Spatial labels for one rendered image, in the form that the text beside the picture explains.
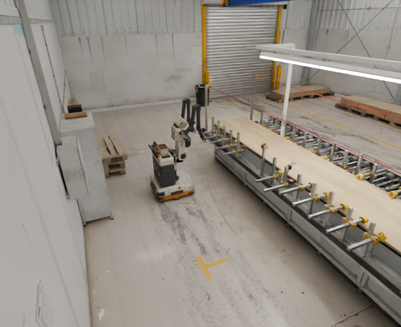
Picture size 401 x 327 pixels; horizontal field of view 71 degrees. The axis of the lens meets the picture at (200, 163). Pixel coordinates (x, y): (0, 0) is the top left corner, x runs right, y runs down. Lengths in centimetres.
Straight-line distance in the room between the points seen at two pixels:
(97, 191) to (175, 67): 724
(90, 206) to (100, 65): 654
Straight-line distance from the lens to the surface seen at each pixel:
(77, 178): 331
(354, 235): 359
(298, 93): 1162
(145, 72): 1056
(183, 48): 1088
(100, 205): 458
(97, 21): 1026
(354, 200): 378
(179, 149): 476
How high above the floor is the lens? 281
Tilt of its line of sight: 27 degrees down
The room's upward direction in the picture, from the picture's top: 1 degrees counter-clockwise
